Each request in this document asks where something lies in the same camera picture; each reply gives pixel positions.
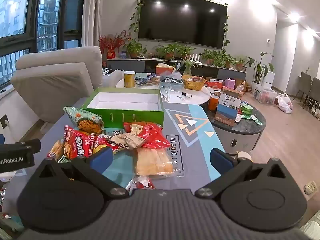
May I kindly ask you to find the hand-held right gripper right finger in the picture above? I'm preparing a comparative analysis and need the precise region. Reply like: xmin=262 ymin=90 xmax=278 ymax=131
xmin=194 ymin=148 xmax=292 ymax=200

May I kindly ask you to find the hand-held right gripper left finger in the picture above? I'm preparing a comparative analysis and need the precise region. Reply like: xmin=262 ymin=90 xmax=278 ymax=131
xmin=35 ymin=146 xmax=129 ymax=200

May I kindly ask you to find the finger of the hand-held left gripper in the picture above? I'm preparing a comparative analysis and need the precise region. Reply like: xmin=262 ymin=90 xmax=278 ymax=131
xmin=14 ymin=139 xmax=42 ymax=154

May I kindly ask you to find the red chips packet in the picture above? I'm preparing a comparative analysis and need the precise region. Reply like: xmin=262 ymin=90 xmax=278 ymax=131
xmin=92 ymin=134 xmax=119 ymax=154

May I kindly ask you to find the orange cracker packet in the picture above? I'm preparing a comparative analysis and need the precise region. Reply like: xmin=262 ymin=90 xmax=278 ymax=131
xmin=47 ymin=140 xmax=65 ymax=161

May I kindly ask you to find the red snack packet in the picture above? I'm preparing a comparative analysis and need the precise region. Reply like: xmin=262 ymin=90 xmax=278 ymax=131
xmin=64 ymin=125 xmax=95 ymax=160

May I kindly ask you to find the brown pastry packet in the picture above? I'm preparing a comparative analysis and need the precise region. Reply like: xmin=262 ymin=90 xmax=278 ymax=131
xmin=110 ymin=132 xmax=146 ymax=151

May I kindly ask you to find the green puffed snack packet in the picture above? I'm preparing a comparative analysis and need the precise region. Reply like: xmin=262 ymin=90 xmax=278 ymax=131
xmin=62 ymin=106 xmax=105 ymax=135

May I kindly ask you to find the red snack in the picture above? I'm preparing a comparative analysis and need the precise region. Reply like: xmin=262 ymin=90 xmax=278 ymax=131
xmin=125 ymin=175 xmax=156 ymax=190

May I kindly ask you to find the clear bag of noodles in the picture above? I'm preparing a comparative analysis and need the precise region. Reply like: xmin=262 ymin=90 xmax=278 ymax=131
xmin=132 ymin=146 xmax=187 ymax=179

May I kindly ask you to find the red pastry packet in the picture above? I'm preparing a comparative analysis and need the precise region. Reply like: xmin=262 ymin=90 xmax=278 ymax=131
xmin=123 ymin=121 xmax=171 ymax=148

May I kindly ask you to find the green cardboard box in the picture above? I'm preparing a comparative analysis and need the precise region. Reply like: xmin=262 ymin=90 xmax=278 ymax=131
xmin=79 ymin=87 xmax=165 ymax=130

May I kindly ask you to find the grey blue patterned mat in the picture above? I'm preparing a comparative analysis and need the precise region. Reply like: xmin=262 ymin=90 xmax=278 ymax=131
xmin=5 ymin=106 xmax=227 ymax=205

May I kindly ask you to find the dark round side table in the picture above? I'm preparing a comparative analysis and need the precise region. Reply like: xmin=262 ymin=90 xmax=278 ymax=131
xmin=201 ymin=97 xmax=267 ymax=155

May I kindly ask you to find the labelled cardboard box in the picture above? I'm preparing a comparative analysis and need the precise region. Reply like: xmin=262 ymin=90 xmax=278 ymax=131
xmin=215 ymin=91 xmax=242 ymax=127

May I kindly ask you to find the green round tin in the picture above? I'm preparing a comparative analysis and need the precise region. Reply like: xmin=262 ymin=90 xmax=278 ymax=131
xmin=239 ymin=104 xmax=253 ymax=115

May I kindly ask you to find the orange mug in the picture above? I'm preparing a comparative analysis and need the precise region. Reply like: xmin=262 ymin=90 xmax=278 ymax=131
xmin=208 ymin=95 xmax=220 ymax=111

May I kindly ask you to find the beige armchair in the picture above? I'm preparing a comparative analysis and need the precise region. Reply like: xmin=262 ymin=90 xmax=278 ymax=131
xmin=10 ymin=46 xmax=103 ymax=124

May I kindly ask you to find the clear storage bin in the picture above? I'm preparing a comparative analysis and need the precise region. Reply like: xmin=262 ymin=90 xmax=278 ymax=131
xmin=254 ymin=87 xmax=278 ymax=104

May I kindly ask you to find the yellow woven basket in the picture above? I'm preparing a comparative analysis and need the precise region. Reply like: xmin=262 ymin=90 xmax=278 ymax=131
xmin=182 ymin=75 xmax=207 ymax=91

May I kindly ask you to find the yellow canister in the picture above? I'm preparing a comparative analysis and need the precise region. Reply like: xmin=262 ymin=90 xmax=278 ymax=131
xmin=124 ymin=71 xmax=136 ymax=88

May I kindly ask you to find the white plastic bag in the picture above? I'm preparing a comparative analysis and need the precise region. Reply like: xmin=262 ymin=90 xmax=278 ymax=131
xmin=277 ymin=93 xmax=293 ymax=113

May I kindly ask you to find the clear glass cup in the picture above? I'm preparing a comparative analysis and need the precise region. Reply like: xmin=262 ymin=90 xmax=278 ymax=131
xmin=159 ymin=82 xmax=172 ymax=103

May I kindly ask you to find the grey blue plastic bowl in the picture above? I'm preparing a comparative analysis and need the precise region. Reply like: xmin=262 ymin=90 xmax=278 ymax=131
xmin=160 ymin=76 xmax=184 ymax=92

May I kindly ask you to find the white floor cabinet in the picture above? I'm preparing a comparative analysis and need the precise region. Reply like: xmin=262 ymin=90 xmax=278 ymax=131
xmin=264 ymin=71 xmax=275 ymax=88

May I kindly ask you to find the grey television cabinet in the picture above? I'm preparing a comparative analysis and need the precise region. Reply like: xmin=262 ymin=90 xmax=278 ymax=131
xmin=106 ymin=57 xmax=248 ymax=80

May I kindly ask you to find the large leafy floor plant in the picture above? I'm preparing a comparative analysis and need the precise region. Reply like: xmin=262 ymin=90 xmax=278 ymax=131
xmin=246 ymin=52 xmax=274 ymax=90

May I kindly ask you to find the spider plant in vase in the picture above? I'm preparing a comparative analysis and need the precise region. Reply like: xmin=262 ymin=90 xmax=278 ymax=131
xmin=180 ymin=55 xmax=199 ymax=77

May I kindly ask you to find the orange tissue box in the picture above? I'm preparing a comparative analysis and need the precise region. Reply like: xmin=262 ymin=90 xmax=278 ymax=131
xmin=155 ymin=64 xmax=175 ymax=75

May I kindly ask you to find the grey dining chair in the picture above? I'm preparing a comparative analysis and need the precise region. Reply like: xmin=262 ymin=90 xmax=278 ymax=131
xmin=295 ymin=71 xmax=313 ymax=103
xmin=309 ymin=77 xmax=320 ymax=110

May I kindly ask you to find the row of potted plants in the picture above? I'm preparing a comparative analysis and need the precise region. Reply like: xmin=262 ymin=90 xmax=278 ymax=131
xmin=124 ymin=39 xmax=248 ymax=71

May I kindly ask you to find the red flower arrangement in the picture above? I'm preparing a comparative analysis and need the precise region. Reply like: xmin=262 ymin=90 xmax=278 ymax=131
xmin=99 ymin=30 xmax=127 ymax=59

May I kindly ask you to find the black framed window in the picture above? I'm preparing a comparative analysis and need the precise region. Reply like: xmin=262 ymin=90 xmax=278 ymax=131
xmin=0 ymin=0 xmax=88 ymax=88

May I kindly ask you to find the white curtain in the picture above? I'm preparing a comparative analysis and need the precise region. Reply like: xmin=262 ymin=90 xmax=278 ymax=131
xmin=82 ymin=0 xmax=105 ymax=48

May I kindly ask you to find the wall television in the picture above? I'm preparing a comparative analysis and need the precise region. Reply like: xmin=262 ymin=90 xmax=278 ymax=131
xmin=138 ymin=0 xmax=228 ymax=50

